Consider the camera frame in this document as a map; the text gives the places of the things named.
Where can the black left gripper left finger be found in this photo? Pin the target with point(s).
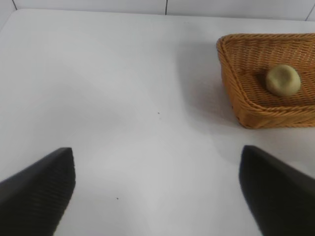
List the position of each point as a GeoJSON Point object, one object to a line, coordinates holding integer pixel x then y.
{"type": "Point", "coordinates": [32, 196]}

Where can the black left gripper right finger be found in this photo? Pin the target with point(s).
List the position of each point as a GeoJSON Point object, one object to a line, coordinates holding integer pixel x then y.
{"type": "Point", "coordinates": [283, 196]}

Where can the brown woven wicker basket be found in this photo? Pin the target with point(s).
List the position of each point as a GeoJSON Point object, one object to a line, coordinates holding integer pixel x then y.
{"type": "Point", "coordinates": [246, 103]}

